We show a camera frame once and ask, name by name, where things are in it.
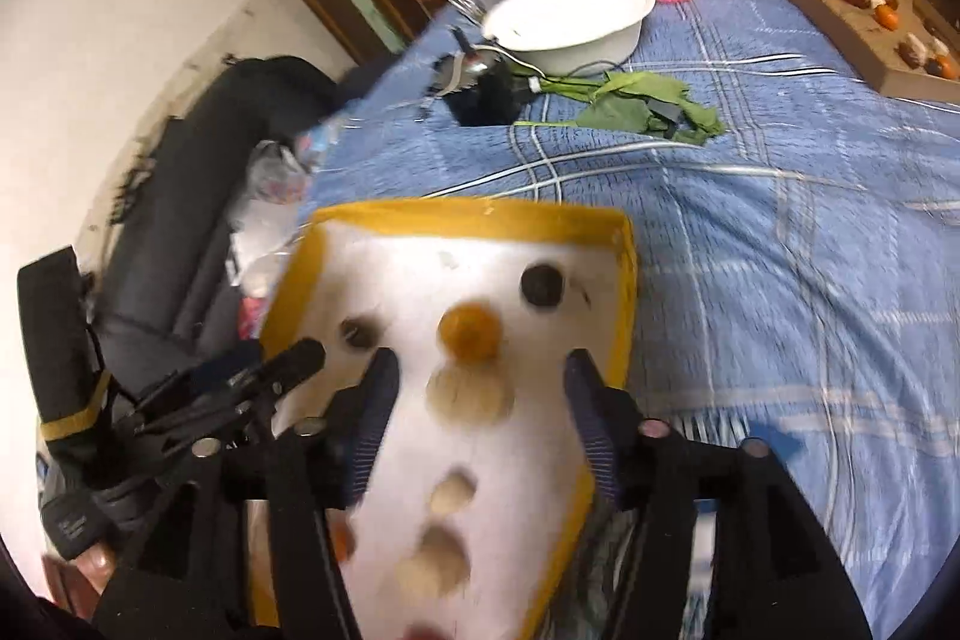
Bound white bowl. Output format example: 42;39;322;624
482;0;657;75

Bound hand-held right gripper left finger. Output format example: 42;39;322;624
94;346;402;640

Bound black chair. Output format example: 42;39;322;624
90;56;353;341

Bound person's left hand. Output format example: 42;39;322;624
75;548;119;581

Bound green leafy vegetable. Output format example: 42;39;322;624
536;70;727;146

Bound cream faceted chunk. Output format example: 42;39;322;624
395;526;471;597
429;471;479;517

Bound blue printed blanket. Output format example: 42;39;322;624
300;0;960;640

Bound white foam tray yellow tape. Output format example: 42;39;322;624
251;197;638;640

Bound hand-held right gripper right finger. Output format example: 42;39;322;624
562;347;875;640

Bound black power adapter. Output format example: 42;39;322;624
450;66;541;127

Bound large tan faceted chunk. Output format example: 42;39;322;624
426;361;512;427

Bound cardboard box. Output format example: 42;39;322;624
772;0;960;103

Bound clear plastic bag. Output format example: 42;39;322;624
225;115;353;304

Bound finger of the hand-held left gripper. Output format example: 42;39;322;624
135;338;327;438
139;342;263;412

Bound white cable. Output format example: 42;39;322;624
480;40;623;79

